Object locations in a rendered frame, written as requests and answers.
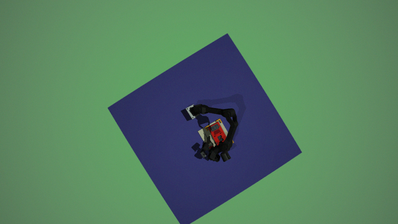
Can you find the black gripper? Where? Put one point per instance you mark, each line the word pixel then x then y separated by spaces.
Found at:
pixel 206 147

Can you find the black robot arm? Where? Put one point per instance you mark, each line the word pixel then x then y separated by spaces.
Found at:
pixel 223 147

